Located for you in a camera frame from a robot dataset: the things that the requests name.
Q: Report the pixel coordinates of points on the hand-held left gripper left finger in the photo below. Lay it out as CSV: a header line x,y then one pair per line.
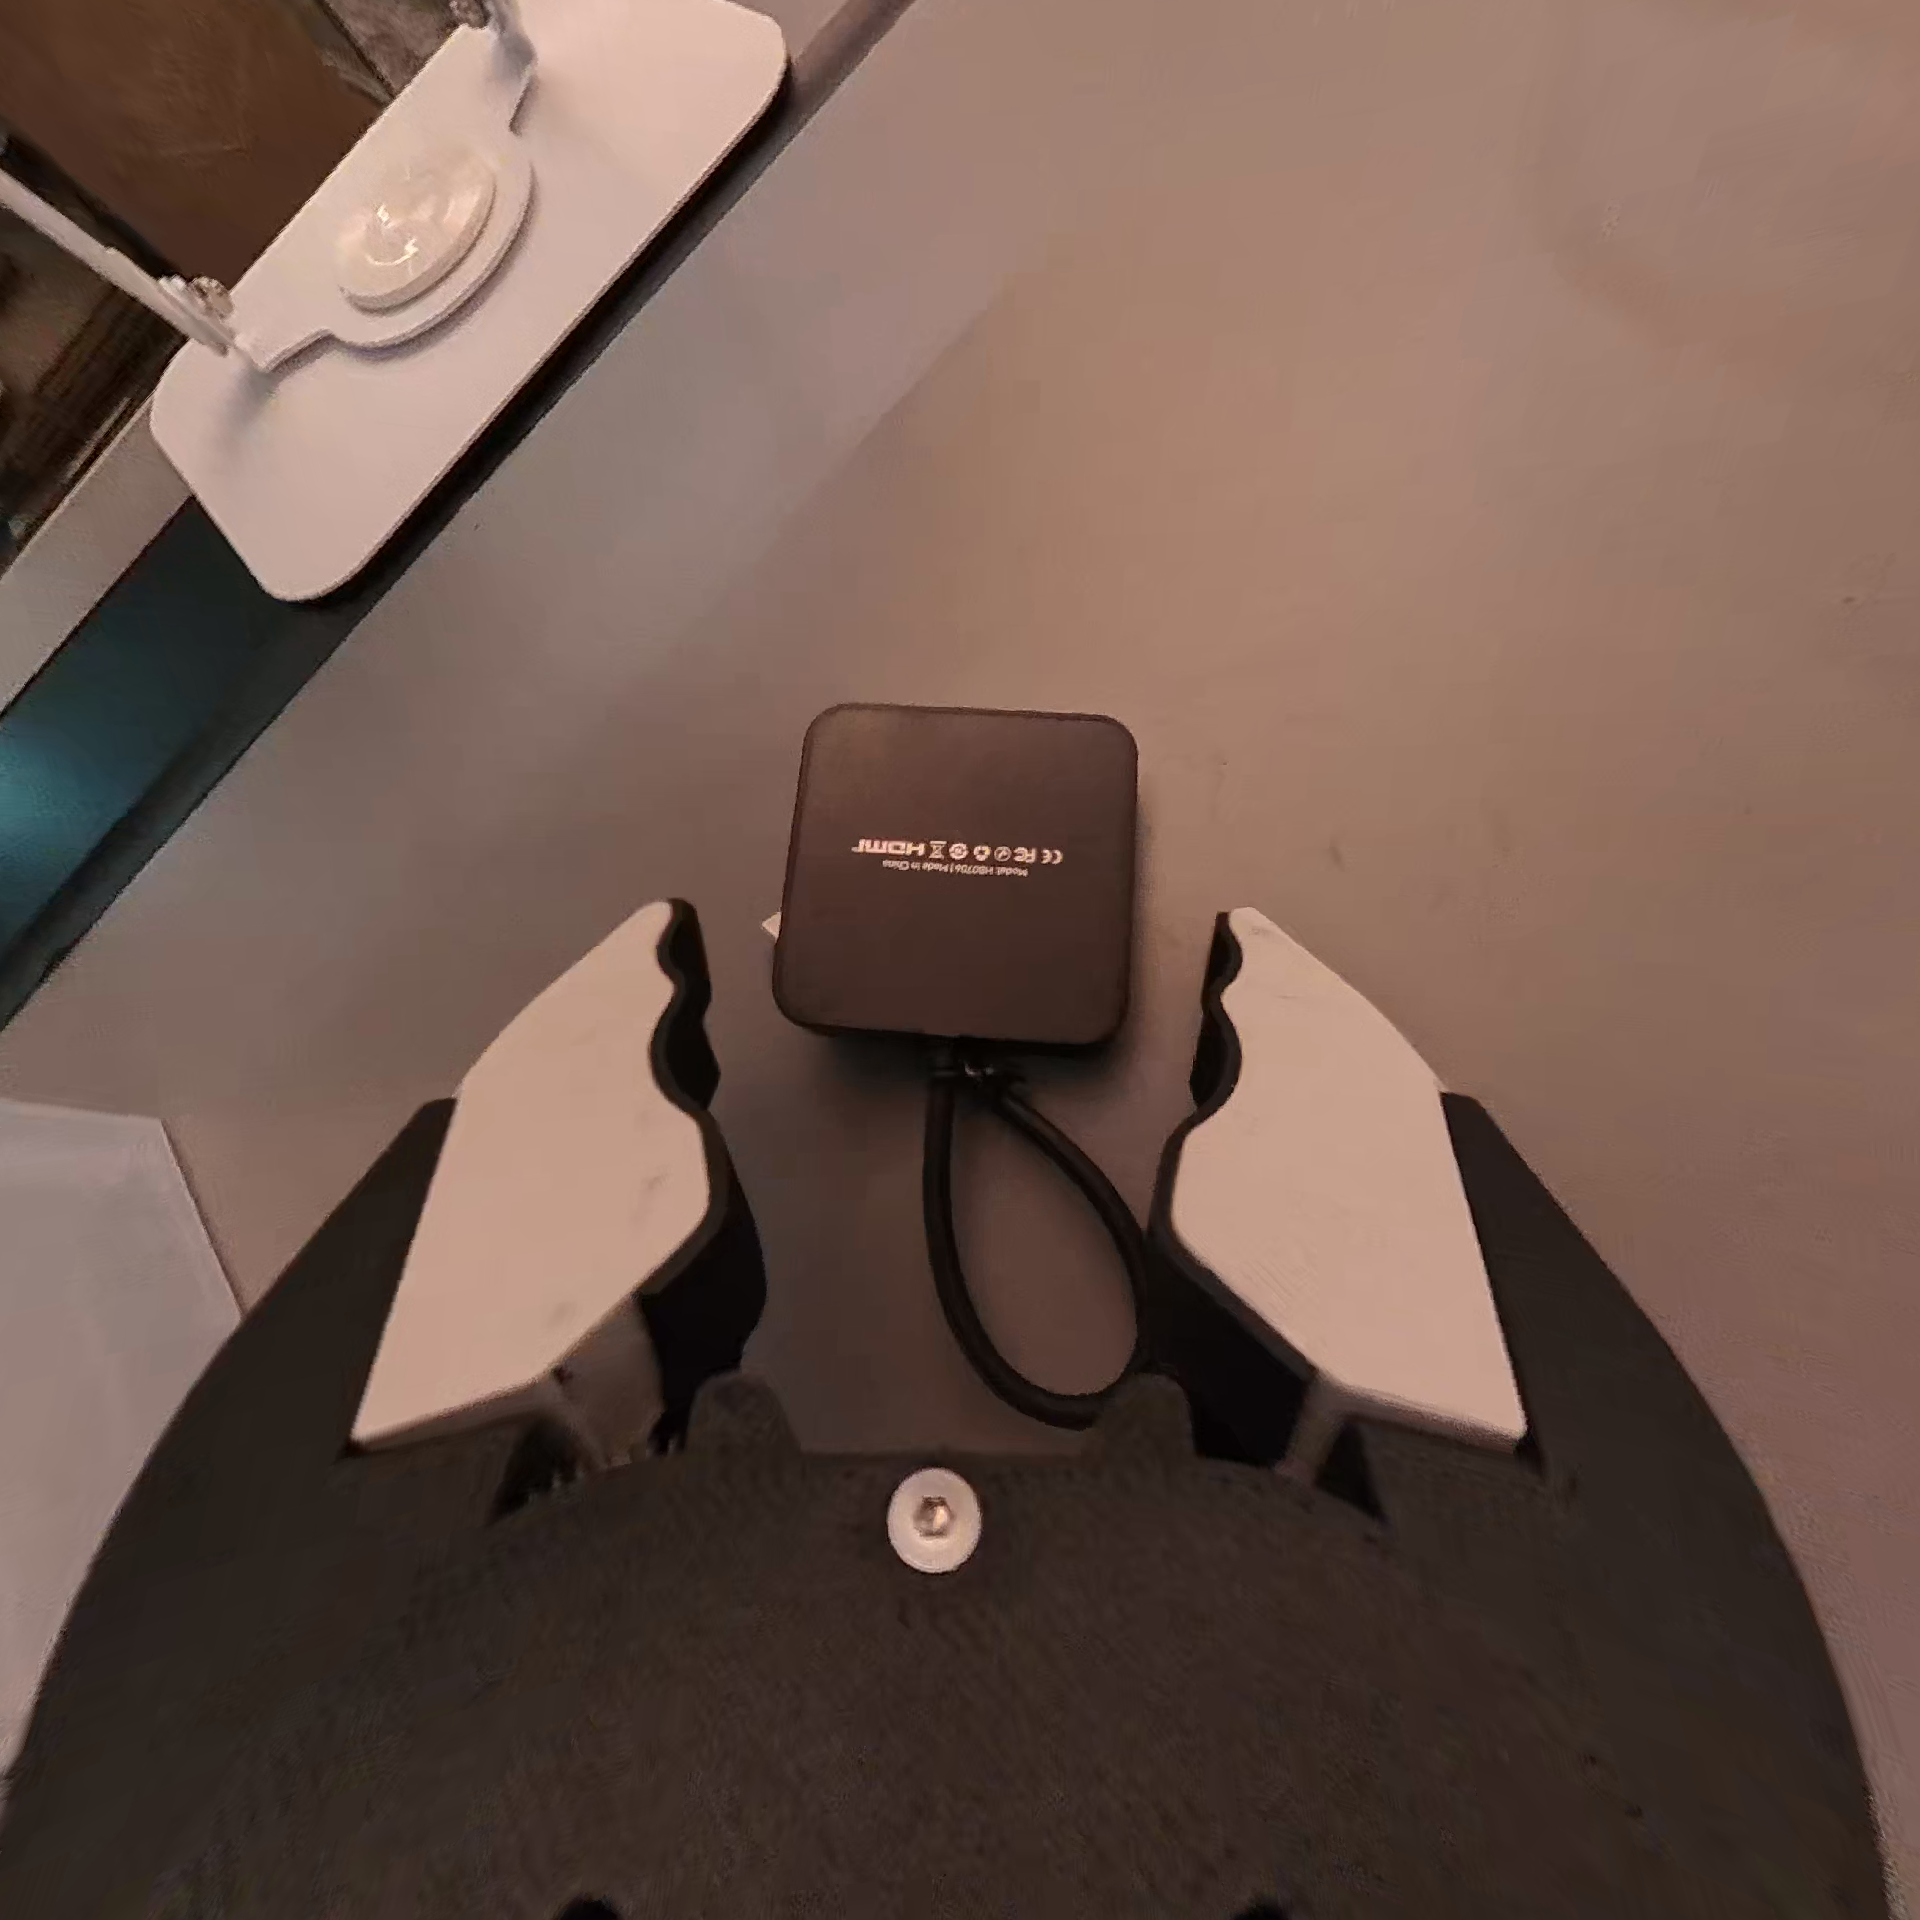
x,y
556,1172

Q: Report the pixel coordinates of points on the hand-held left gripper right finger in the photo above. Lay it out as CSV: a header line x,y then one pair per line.
x,y
1335,1184

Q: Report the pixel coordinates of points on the black hdmi adapter box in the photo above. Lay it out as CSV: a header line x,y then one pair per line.
x,y
960,929

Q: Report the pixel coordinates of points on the white stand base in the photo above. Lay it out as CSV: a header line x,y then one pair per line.
x,y
451,361

